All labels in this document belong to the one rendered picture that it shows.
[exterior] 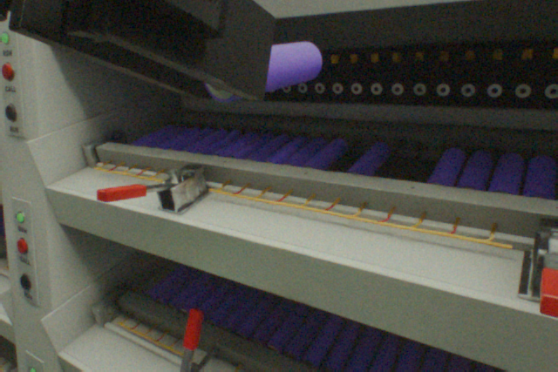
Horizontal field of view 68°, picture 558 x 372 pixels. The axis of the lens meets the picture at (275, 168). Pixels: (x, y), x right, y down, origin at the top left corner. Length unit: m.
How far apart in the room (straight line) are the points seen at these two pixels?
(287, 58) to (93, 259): 0.42
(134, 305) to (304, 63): 0.41
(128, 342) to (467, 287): 0.39
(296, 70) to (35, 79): 0.35
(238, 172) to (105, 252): 0.26
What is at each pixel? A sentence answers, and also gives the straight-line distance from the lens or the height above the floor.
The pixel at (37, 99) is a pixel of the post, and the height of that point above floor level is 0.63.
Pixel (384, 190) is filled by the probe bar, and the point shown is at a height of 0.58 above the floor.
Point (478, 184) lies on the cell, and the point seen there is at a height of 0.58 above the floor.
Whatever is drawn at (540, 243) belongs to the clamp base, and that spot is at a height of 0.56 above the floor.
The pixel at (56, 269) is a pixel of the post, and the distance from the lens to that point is 0.53.
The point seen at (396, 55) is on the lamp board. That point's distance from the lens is 0.41.
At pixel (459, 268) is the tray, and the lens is 0.27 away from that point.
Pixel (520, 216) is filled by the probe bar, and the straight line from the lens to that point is 0.28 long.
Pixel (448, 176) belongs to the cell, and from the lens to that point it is 0.32.
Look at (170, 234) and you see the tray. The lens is 0.36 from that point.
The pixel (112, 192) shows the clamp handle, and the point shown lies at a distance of 0.31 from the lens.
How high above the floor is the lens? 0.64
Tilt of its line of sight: 10 degrees down
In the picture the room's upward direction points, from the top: 1 degrees clockwise
